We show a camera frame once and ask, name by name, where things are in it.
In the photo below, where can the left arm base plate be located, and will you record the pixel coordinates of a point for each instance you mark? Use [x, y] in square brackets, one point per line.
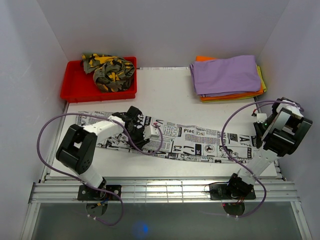
[88, 194]

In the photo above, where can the red plastic bin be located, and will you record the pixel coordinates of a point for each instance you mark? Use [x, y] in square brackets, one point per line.
[79, 87]

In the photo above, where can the folded yellow trousers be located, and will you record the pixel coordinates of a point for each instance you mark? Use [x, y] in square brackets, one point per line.
[263, 85]

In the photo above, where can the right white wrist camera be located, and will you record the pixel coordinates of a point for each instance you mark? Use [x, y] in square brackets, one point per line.
[259, 118]

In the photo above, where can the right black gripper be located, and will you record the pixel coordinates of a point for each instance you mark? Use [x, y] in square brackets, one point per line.
[259, 133]

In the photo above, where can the camouflage trousers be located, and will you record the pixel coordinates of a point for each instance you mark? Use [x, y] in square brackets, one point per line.
[111, 74]

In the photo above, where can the newspaper print trousers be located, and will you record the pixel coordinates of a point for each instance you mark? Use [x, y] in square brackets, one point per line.
[198, 144]

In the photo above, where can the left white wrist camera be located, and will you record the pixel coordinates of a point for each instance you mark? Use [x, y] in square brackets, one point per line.
[151, 131]

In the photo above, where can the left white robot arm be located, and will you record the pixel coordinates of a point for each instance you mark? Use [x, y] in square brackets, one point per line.
[77, 148]

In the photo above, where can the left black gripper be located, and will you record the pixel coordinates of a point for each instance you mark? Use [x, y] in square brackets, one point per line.
[140, 142]

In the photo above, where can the aluminium mounting rail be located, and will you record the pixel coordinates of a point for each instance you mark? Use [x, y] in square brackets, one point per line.
[171, 191]

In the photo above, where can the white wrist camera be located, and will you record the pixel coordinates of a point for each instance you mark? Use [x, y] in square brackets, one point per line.
[259, 118]
[151, 131]

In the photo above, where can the folded orange trousers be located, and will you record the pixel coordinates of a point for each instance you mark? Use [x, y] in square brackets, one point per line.
[225, 98]

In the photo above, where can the folded purple trousers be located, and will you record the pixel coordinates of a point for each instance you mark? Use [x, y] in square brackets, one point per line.
[225, 75]

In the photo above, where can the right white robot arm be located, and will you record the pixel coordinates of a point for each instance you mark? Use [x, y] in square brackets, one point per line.
[277, 135]

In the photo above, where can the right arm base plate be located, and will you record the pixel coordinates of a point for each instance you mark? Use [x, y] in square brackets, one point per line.
[218, 191]

